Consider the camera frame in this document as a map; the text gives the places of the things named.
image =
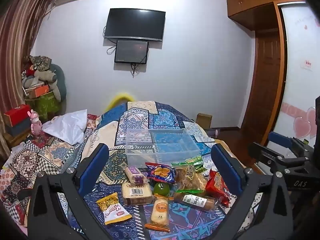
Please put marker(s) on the red snack packet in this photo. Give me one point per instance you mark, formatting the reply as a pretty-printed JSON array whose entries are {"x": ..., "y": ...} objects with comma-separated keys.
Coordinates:
[{"x": 217, "y": 185}]

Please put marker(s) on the black wall television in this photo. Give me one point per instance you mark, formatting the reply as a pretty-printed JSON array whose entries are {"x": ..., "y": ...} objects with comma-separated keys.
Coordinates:
[{"x": 135, "y": 24}]

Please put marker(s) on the white sliding wardrobe door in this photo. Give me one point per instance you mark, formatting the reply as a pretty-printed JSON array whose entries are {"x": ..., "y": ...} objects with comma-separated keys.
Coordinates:
[{"x": 300, "y": 67}]

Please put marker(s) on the green candy packet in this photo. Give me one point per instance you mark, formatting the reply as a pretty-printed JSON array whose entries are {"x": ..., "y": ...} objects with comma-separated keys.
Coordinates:
[
  {"x": 193, "y": 160},
  {"x": 200, "y": 169}
]

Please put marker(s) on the orange label rice cake packet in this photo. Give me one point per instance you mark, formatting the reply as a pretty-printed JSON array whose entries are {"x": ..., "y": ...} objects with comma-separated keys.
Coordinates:
[{"x": 160, "y": 211}]

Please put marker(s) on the yellow curved object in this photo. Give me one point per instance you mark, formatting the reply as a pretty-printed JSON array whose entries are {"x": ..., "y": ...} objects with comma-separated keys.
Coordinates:
[{"x": 120, "y": 97}]

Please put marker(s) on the clear bag of crispy pastry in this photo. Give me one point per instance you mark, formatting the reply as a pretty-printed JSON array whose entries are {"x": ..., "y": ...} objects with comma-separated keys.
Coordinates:
[{"x": 188, "y": 178}]

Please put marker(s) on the purple label cake packet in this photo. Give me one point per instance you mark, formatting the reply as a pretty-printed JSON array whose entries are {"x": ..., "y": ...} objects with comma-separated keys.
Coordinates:
[{"x": 135, "y": 175}]

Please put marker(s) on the blue chip packet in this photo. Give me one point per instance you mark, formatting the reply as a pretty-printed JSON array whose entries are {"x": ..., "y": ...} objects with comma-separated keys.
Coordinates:
[{"x": 161, "y": 172}]

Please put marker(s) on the grey blue cushion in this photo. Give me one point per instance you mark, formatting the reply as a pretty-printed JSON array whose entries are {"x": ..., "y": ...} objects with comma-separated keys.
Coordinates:
[{"x": 62, "y": 80}]

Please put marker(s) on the small black wall monitor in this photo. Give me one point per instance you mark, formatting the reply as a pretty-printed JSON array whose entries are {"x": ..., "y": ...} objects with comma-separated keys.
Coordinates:
[{"x": 131, "y": 51}]

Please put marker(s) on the wooden overhead cabinet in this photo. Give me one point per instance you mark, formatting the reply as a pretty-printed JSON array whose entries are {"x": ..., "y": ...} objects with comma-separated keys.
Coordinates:
[{"x": 252, "y": 7}]

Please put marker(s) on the pink toy figure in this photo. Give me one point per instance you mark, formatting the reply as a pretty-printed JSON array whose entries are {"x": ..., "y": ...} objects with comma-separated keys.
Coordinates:
[{"x": 36, "y": 123}]

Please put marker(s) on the yellow snack packet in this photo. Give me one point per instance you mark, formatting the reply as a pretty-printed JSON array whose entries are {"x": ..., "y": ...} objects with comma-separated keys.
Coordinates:
[{"x": 112, "y": 208}]

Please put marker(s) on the patchwork blue quilt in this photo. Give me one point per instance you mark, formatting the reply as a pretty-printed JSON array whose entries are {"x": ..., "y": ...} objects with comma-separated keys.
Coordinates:
[{"x": 140, "y": 120}]

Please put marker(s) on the red box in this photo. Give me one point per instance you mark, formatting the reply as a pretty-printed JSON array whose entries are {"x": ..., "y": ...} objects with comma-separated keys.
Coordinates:
[{"x": 16, "y": 115}]

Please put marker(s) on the white pillow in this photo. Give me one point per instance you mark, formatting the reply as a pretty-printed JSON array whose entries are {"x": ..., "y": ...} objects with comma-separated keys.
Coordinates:
[{"x": 67, "y": 127}]

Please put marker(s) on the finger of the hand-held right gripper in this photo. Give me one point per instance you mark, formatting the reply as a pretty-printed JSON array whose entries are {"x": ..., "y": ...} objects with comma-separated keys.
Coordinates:
[
  {"x": 278, "y": 138},
  {"x": 265, "y": 155}
]

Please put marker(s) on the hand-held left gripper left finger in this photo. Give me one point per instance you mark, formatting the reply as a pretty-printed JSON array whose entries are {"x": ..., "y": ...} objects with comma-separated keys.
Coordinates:
[{"x": 96, "y": 160}]

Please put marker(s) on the grey box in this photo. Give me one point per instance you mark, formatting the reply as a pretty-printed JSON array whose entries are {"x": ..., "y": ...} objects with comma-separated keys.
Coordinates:
[{"x": 18, "y": 128}]

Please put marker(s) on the green patterned cloth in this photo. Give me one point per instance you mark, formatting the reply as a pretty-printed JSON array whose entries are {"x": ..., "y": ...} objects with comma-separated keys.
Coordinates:
[{"x": 47, "y": 106}]

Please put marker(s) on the white barcode cake packet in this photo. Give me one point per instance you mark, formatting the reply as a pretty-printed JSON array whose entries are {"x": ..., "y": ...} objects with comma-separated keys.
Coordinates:
[{"x": 136, "y": 193}]

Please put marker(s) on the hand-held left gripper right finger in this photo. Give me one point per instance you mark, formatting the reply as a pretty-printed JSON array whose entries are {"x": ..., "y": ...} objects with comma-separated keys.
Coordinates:
[{"x": 225, "y": 165}]

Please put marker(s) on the orange sausage stick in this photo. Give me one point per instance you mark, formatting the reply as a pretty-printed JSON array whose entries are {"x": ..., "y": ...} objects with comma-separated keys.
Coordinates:
[{"x": 157, "y": 227}]

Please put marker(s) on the orange cardboard box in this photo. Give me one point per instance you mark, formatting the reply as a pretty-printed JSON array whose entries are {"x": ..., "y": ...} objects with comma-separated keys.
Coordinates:
[{"x": 37, "y": 91}]

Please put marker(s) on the brown wooden door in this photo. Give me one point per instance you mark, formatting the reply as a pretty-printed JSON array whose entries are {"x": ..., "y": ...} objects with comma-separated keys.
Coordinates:
[{"x": 265, "y": 85}]

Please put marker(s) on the dark patterned cloth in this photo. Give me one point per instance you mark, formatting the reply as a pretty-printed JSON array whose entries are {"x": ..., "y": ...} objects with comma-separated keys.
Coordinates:
[{"x": 40, "y": 62}]

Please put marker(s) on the striped brown curtain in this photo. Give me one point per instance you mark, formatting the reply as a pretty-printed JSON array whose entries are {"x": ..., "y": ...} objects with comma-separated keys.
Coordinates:
[{"x": 17, "y": 42}]

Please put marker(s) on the clear plastic storage bin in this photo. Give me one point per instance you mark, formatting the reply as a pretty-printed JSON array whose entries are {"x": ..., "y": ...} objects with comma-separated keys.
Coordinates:
[{"x": 162, "y": 152}]

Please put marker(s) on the brown cardboard box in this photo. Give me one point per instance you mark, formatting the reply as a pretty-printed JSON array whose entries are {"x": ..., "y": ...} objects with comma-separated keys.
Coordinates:
[{"x": 203, "y": 120}]

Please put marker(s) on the brown roll with white label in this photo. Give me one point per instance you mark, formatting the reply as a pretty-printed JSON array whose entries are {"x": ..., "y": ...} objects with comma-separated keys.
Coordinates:
[{"x": 196, "y": 201}]

